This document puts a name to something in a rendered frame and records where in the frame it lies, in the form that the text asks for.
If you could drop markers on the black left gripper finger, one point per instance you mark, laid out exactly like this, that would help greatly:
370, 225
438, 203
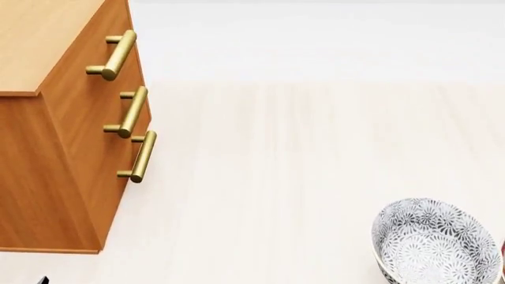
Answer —
42, 280

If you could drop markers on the wooden drawer cabinet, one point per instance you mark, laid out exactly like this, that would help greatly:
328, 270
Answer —
47, 142

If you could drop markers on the black white floral bowl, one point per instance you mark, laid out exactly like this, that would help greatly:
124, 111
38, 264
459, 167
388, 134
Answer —
430, 245

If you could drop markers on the red rimmed plate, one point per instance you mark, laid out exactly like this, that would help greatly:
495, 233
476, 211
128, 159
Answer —
503, 251

